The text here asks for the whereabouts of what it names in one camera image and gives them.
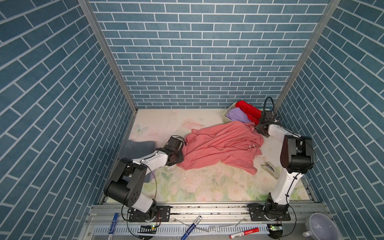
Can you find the pink t shirt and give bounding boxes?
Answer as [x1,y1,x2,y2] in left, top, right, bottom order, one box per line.
[178,121,264,175]

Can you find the light green perforated plastic basket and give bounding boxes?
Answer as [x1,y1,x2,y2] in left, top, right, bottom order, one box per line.
[223,102,237,124]

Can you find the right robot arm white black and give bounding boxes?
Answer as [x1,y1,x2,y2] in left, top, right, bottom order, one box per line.
[256,97,316,215]

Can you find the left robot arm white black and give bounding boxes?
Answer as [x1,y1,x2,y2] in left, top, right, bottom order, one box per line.
[103,136,187,215]

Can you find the red t shirt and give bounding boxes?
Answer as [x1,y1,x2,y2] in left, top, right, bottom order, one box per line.
[235,101,262,125]

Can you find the lavender t shirt in basket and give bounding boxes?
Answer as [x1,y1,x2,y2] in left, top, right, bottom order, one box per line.
[227,108,252,124]

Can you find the small grey stapler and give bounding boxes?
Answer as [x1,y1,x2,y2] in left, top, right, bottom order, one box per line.
[261,163,280,180]

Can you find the folded dark grey t shirt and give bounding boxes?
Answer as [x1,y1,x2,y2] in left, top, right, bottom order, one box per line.
[117,140,155,169]

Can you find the blue marker pen centre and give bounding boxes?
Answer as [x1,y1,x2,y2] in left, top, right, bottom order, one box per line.
[181,216,202,240]

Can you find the blue marker pen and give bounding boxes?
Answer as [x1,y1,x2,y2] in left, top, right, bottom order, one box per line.
[181,216,202,240]
[107,213,119,240]

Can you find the metal tweezers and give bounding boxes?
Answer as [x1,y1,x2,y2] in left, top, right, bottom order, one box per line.
[172,217,246,232]

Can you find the red marker pen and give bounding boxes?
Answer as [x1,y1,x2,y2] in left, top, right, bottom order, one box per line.
[230,228,260,239]

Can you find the blue marker pen left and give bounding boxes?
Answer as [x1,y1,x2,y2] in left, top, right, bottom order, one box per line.
[107,213,119,240]

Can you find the white cup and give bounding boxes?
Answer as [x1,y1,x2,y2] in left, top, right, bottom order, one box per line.
[302,213,340,240]

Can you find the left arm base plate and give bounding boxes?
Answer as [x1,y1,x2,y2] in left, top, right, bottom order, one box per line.
[128,205,171,223]

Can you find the white slotted cable duct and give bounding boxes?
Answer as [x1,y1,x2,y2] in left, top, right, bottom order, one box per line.
[92,223,271,238]

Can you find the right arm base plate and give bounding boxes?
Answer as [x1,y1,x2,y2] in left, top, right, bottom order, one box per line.
[246,204,291,222]

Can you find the aluminium mounting rail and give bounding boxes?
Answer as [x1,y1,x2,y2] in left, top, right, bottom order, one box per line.
[79,201,331,240]

